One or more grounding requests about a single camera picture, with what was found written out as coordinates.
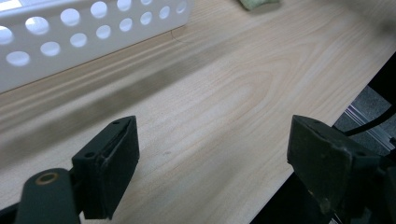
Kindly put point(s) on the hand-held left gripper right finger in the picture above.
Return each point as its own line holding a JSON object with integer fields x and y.
{"x": 320, "y": 165}

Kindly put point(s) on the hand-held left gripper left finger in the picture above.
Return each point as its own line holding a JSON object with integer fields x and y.
{"x": 106, "y": 174}

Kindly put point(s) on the white perforated plastic basket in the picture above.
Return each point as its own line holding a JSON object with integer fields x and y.
{"x": 34, "y": 70}

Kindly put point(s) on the green cloth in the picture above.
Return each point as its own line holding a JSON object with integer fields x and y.
{"x": 257, "y": 3}

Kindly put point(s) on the aluminium rail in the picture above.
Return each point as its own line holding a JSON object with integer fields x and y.
{"x": 369, "y": 126}

